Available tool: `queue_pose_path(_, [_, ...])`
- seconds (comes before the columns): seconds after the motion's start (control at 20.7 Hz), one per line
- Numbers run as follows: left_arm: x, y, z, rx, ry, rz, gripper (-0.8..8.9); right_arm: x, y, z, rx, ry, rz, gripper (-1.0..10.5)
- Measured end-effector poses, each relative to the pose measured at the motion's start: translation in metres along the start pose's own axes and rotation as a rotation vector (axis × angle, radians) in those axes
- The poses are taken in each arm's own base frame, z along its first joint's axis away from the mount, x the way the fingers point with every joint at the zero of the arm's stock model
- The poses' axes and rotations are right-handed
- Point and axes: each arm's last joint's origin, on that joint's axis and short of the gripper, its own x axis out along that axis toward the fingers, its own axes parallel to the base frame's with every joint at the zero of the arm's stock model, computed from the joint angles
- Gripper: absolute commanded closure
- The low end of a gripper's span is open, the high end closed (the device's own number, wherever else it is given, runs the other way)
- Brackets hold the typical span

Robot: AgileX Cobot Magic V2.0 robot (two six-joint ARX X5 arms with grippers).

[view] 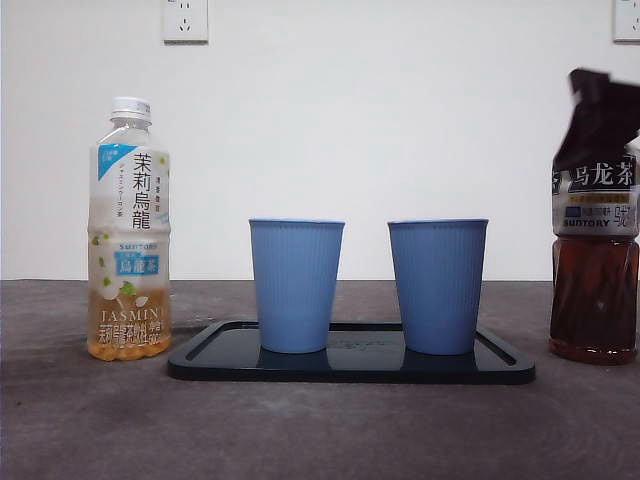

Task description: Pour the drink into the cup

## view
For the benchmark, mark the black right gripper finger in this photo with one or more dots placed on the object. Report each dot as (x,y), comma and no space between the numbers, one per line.
(605,115)

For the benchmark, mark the dark oolong tea bottle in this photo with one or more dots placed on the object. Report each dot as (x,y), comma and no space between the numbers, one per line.
(595,290)

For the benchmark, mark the pale jasmine tea bottle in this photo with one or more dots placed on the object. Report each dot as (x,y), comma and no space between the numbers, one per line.
(131,230)

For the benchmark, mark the blue ribbed plastic cup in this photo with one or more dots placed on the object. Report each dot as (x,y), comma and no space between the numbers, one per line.
(437,290)
(295,290)

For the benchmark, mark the dark teal rectangular tray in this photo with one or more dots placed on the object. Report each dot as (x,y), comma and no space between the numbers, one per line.
(350,367)

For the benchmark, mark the white wall socket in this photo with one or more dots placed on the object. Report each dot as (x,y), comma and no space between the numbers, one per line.
(185,22)
(627,20)

